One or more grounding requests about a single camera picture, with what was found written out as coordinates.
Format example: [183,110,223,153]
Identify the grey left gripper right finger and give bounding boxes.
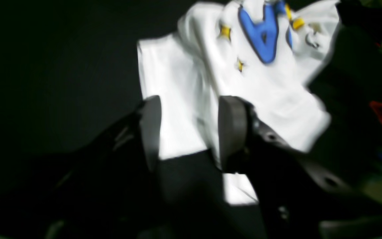
[218,96,248,173]

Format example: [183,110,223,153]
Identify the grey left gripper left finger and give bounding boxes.
[139,96,162,173]

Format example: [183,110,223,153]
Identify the white printed t-shirt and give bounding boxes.
[137,0,341,205]

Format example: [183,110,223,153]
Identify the black table cloth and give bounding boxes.
[0,0,267,239]

